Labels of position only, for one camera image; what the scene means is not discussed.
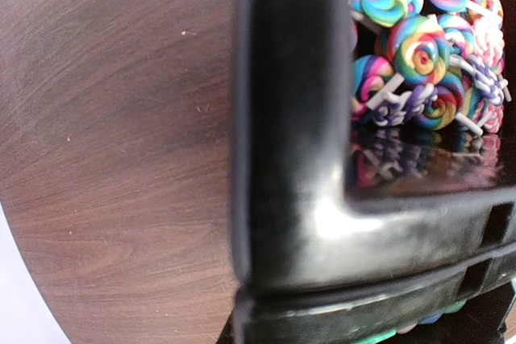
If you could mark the star candies pile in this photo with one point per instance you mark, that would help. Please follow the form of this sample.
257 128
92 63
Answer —
456 307

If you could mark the swirl lollipops pile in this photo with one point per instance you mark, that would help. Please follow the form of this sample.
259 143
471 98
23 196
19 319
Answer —
435 63

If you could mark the black three-compartment candy bin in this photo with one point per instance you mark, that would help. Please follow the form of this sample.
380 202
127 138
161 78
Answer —
341 232

